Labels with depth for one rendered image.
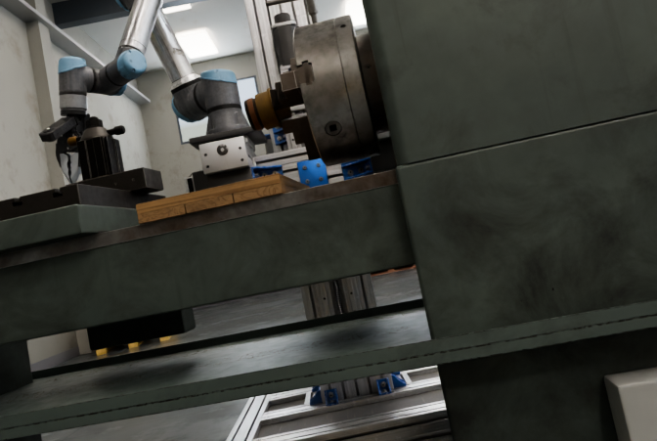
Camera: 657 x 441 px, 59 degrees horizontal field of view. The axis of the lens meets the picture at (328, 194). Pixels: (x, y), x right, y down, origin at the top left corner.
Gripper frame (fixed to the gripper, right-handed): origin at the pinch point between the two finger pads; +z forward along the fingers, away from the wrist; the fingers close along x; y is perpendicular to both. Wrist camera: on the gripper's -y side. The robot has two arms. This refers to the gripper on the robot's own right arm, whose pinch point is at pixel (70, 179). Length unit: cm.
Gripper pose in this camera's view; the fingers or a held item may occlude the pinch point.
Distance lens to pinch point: 184.3
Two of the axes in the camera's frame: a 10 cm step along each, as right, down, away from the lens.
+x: -9.7, 0.3, 2.5
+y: 2.5, -0.1, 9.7
